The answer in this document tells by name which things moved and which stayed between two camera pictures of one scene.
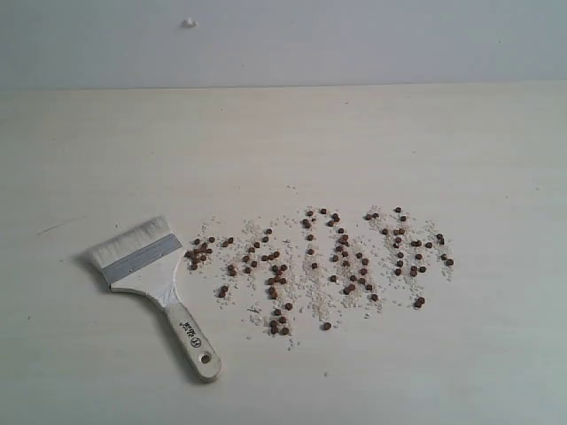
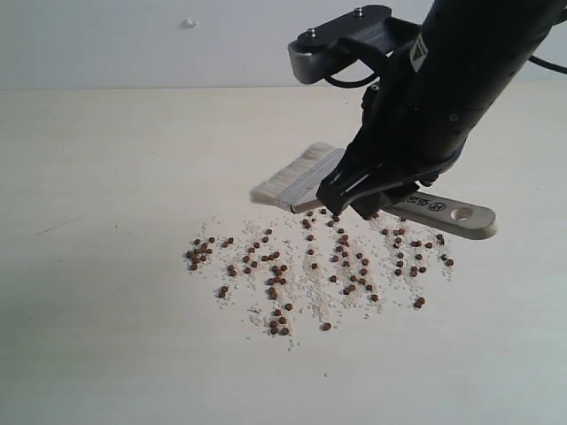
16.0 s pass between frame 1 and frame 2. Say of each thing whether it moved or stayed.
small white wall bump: stayed
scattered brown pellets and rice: stayed
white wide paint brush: moved
